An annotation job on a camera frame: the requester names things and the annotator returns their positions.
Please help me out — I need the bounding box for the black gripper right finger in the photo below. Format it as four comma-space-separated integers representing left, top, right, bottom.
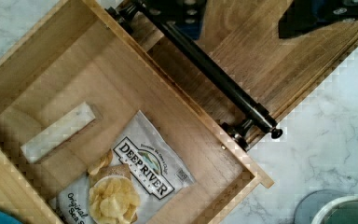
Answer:
278, 0, 358, 39

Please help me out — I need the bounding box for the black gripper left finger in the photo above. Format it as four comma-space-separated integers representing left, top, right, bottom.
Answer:
132, 0, 207, 40

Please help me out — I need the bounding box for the wooden drawer with black handle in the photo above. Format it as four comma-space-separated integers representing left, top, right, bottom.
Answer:
0, 0, 272, 224

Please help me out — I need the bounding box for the wooden cutting board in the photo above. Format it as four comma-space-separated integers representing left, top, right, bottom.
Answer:
128, 0, 358, 147

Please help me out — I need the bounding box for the Deep River chips bag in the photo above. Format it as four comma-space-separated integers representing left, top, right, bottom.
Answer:
49, 112, 194, 224

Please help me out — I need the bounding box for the green mug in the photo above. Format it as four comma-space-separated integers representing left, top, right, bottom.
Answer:
311, 196, 358, 224

